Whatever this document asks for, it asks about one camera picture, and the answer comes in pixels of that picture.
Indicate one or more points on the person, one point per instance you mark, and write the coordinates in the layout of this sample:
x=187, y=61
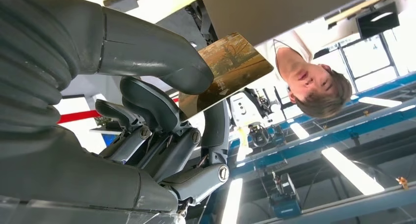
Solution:
x=312, y=79

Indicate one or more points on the blue display screen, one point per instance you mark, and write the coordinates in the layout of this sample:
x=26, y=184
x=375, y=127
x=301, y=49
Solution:
x=109, y=139

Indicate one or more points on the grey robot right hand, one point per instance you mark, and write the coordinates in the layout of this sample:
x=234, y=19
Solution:
x=81, y=183

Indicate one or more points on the blue gantry beam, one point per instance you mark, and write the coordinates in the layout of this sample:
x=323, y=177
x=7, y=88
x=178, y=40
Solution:
x=325, y=138

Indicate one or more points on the blue hoist unit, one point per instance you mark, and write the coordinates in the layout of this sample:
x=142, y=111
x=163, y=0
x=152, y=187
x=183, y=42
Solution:
x=286, y=199

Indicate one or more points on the long ceiling light panel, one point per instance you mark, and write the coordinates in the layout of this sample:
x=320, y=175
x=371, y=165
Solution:
x=232, y=199
x=380, y=102
x=352, y=170
x=299, y=131

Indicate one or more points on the grey kiosk stand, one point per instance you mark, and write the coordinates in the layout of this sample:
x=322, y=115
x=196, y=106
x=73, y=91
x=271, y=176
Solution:
x=104, y=130

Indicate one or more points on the red barrier belt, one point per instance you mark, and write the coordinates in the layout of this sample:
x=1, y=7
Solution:
x=78, y=117

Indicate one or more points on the black monitor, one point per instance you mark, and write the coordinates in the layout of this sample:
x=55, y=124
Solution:
x=377, y=21

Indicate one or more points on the white and black robot machine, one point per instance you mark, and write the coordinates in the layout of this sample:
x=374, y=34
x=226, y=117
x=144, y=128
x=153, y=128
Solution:
x=243, y=109

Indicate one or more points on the small black hub box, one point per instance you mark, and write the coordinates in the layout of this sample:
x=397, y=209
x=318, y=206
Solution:
x=121, y=1

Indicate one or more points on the grey laptop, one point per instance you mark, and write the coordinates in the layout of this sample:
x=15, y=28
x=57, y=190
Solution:
x=276, y=11

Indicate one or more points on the grey gantry beam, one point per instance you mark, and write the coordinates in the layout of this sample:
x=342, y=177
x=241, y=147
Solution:
x=357, y=206

